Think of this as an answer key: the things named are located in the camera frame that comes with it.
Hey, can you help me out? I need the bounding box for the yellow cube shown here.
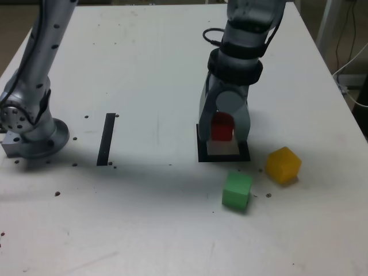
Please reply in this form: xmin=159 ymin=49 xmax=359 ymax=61
xmin=264 ymin=146 xmax=302 ymax=184

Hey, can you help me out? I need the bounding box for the red cube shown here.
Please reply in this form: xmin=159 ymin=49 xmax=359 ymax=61
xmin=210 ymin=112 xmax=235 ymax=142

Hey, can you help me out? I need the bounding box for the black tape strip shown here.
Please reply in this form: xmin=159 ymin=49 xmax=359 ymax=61
xmin=96 ymin=113 xmax=116 ymax=167

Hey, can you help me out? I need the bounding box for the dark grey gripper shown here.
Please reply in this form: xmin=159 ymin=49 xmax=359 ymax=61
xmin=197 ymin=71 xmax=254 ymax=145

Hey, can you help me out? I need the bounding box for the white frame leg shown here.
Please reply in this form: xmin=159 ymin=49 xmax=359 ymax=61
xmin=315 ymin=0 xmax=342 ymax=51

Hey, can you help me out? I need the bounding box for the black background cable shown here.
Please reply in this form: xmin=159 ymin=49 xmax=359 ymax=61
xmin=335 ymin=0 xmax=357 ymax=72

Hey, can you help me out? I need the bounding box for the white background cable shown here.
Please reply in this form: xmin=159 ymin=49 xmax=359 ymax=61
xmin=332 ymin=42 xmax=368 ymax=108

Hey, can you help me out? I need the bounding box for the green cube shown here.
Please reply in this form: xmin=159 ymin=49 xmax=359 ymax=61
xmin=221 ymin=171 xmax=254 ymax=213

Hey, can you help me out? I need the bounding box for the black tape square outline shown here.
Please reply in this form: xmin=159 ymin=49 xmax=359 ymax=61
xmin=195 ymin=122 xmax=251 ymax=163

